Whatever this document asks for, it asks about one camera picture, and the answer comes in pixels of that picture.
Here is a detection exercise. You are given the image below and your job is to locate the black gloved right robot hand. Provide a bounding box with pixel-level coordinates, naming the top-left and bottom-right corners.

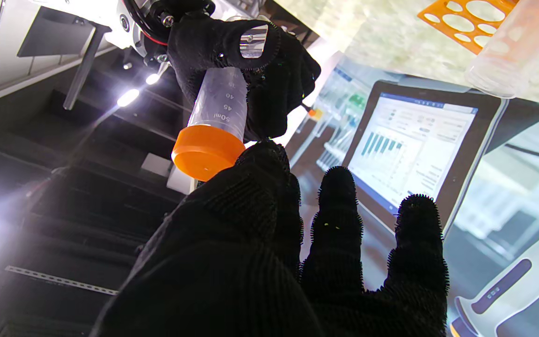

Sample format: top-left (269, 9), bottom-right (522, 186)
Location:
top-left (167, 12), bottom-right (321, 143)

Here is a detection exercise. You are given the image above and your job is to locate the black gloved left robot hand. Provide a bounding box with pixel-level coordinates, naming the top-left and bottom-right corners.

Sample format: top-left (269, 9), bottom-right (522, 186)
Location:
top-left (89, 140), bottom-right (450, 337)

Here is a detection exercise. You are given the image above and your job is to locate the clear plastic test tube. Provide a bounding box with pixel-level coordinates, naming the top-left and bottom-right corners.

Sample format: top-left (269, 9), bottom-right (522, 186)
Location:
top-left (188, 16), bottom-right (270, 141)
top-left (465, 0), bottom-right (539, 99)

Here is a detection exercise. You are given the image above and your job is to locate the orange screw cap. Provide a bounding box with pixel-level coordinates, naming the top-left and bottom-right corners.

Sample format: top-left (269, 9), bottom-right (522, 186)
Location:
top-left (171, 124), bottom-right (247, 182)

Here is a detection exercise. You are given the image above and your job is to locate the orange test tube rack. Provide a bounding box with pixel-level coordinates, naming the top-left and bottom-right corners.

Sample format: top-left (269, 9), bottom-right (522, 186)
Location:
top-left (417, 0), bottom-right (539, 59)

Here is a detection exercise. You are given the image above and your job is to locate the printed laboratory backdrop poster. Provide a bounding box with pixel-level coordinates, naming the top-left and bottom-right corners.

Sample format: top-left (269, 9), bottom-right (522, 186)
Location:
top-left (288, 51), bottom-right (539, 337)

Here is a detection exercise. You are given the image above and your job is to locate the perforated metal ceiling strip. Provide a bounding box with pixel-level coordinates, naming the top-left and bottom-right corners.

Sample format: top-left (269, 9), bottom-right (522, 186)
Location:
top-left (5, 265), bottom-right (119, 296)

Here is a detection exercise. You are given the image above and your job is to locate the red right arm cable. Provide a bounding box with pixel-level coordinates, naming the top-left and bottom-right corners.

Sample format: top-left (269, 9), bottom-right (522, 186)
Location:
top-left (141, 32), bottom-right (171, 47)

